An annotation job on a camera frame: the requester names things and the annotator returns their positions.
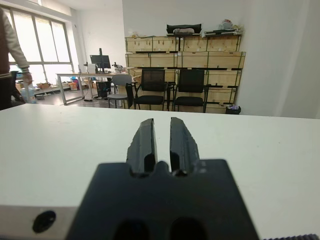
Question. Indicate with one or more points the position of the black flat case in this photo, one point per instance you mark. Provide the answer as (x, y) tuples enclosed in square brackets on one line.
[(222, 31)]

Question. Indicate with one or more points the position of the black computer tower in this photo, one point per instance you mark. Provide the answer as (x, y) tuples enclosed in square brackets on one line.
[(103, 88)]

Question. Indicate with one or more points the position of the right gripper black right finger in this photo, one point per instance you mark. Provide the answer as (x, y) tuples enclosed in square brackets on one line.
[(182, 145)]

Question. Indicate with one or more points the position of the white office desk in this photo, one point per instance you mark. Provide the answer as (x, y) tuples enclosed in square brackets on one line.
[(75, 74)]

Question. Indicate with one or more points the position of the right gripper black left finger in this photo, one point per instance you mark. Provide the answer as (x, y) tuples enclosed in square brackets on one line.
[(142, 145)]

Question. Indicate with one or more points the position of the black trash bin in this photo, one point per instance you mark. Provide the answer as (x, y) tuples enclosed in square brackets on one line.
[(233, 110)]

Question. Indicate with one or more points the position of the large window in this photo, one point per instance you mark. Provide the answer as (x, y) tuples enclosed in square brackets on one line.
[(45, 42)]

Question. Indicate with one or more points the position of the cardboard box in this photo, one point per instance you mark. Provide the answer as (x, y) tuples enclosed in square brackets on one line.
[(43, 85), (74, 86), (93, 84)]

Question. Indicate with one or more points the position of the pale packing paper pile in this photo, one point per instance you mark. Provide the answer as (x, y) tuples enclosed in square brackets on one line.
[(140, 35)]

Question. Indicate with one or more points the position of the black open bag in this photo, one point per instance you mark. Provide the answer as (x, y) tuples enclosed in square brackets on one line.
[(172, 27)]

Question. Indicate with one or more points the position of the grey chair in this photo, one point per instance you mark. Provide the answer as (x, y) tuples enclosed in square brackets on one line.
[(121, 80)]

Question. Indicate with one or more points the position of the black computer monitor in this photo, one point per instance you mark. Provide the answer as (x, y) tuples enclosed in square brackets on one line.
[(100, 61)]

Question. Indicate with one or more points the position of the blue water jug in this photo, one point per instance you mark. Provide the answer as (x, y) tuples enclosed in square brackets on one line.
[(28, 95)]

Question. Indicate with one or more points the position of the person in brown vest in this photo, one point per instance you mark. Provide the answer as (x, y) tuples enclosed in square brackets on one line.
[(5, 50)]

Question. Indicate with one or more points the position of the small black desk device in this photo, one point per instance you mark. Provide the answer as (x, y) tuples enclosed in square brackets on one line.
[(117, 66)]

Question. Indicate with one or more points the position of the black mesh chair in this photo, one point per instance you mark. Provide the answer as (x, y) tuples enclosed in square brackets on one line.
[(152, 80), (191, 81)]

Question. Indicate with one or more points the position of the white plastic bag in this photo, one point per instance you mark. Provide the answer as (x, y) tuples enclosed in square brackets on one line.
[(226, 24)]

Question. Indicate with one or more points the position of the grey cloth bundle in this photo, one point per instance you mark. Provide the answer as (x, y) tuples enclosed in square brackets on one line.
[(183, 30)]

